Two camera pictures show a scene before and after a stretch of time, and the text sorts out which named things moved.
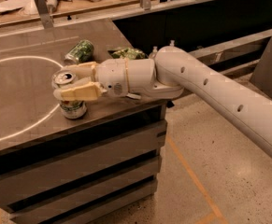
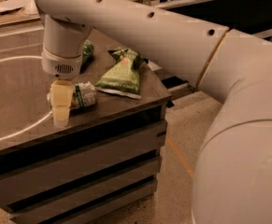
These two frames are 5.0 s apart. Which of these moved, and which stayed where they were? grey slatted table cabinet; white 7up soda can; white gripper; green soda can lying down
Moved: white 7up soda can; white gripper
Stayed: green soda can lying down; grey slatted table cabinet
